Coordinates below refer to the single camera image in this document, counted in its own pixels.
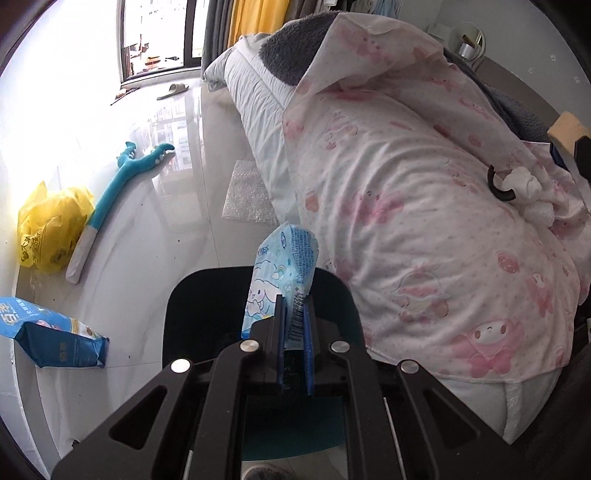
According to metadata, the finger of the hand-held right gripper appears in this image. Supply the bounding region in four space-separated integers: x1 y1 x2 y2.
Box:
549 131 591 208

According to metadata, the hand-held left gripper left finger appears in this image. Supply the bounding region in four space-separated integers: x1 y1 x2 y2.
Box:
52 294 288 480

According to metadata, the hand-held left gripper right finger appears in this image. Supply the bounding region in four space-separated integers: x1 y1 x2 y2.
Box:
302 298 539 480

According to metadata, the blue printed tissue packet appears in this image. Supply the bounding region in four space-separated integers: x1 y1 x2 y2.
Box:
241 222 321 354

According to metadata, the dark plastic trash bin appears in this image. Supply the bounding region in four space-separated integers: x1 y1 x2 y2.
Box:
165 267 365 462

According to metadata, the dark tape roll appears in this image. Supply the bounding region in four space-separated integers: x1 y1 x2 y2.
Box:
487 164 517 202

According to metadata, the beige upholstered headboard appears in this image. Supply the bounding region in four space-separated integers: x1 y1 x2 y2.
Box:
478 54 561 118

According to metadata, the bubble wrap sheet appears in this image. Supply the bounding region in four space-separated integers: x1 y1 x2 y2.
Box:
222 159 278 225

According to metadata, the pink printed blanket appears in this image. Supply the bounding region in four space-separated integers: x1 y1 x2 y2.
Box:
281 11 583 381

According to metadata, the round white mirror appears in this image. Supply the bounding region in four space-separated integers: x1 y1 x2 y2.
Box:
450 22 487 59

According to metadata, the blue dinosaur plush stick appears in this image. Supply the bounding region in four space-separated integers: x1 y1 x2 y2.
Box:
65 142 175 284

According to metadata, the blue printed bag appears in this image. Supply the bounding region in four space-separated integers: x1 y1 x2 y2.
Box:
0 295 110 369

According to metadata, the white duvet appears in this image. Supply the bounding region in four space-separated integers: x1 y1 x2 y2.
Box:
203 34 561 446

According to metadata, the yellow plastic bag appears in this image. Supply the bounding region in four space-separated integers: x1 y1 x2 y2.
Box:
17 181 95 274

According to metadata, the grey slipper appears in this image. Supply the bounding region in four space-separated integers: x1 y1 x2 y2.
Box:
156 83 189 101

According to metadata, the grey fleece blanket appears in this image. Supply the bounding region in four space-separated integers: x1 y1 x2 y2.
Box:
259 10 557 144

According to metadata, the grey curtain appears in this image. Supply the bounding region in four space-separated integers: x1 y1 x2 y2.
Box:
283 0 324 28
202 0 238 61

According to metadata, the black framed glass door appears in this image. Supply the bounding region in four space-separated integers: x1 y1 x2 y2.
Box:
117 0 207 85

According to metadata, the yellow curtain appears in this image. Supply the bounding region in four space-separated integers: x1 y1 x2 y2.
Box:
226 0 289 49

